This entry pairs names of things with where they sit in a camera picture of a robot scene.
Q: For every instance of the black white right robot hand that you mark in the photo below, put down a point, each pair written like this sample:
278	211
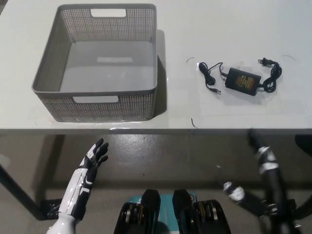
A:
269	165

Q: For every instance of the black table foot plate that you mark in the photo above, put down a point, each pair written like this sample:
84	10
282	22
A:
52	209
264	207

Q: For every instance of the black metal table leg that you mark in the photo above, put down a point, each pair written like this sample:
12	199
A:
22	192

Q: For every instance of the transparent plastic film sheet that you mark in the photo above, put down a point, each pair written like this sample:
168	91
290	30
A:
287	97

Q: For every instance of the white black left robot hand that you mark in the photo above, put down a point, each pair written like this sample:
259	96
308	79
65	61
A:
78	185

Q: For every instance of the grey perforated plastic basket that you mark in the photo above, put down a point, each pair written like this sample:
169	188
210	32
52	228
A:
102	78

